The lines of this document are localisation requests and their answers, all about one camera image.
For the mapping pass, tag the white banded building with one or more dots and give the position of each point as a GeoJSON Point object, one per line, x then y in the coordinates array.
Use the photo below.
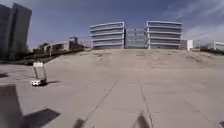
{"type": "Point", "coordinates": [108, 35]}

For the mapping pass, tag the low dark wall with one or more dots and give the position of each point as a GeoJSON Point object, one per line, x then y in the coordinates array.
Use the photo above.
{"type": "Point", "coordinates": [43, 58]}

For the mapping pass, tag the low white building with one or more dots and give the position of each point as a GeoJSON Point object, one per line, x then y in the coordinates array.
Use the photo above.
{"type": "Point", "coordinates": [216, 45]}

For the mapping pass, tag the dark tall building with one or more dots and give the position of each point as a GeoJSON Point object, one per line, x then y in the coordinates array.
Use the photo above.
{"type": "Point", "coordinates": [16, 26]}

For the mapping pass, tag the wide concrete steps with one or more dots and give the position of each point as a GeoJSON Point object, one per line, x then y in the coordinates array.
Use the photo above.
{"type": "Point", "coordinates": [140, 56]}

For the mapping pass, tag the row of trees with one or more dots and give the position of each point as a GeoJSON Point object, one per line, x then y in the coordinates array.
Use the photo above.
{"type": "Point", "coordinates": [18, 51]}

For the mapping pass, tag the robot's own part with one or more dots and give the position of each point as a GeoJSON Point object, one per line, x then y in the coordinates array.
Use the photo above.
{"type": "Point", "coordinates": [141, 122]}
{"type": "Point", "coordinates": [79, 123]}

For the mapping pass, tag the small white robot with sign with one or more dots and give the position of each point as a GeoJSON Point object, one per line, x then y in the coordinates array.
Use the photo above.
{"type": "Point", "coordinates": [38, 81]}

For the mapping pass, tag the grey concrete paved plaza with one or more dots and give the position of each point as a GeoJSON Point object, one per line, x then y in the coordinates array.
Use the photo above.
{"type": "Point", "coordinates": [126, 90]}

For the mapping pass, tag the low brown building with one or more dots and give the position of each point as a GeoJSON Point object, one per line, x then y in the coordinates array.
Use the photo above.
{"type": "Point", "coordinates": [60, 46]}

